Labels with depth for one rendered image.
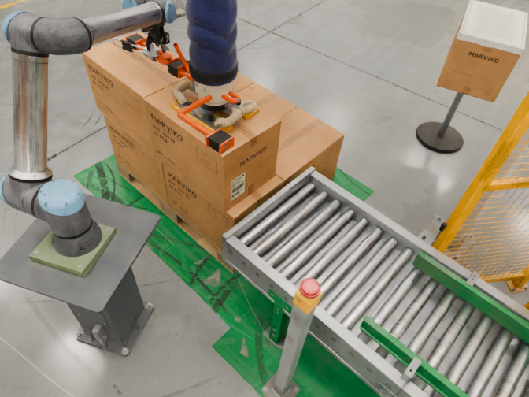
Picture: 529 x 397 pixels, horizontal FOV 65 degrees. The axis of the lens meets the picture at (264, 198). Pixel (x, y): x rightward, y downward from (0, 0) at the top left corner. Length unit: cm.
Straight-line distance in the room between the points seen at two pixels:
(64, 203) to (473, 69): 264
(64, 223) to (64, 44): 63
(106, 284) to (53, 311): 94
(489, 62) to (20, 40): 267
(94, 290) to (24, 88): 77
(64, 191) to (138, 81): 91
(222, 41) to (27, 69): 74
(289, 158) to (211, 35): 96
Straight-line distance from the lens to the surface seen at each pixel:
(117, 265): 181
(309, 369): 239
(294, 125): 274
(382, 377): 186
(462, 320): 211
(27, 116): 172
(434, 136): 386
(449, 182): 353
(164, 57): 230
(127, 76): 245
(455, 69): 325
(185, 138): 209
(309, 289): 138
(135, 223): 192
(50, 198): 170
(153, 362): 241
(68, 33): 160
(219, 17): 181
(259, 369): 236
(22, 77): 170
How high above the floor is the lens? 223
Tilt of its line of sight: 48 degrees down
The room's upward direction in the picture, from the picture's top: 5 degrees clockwise
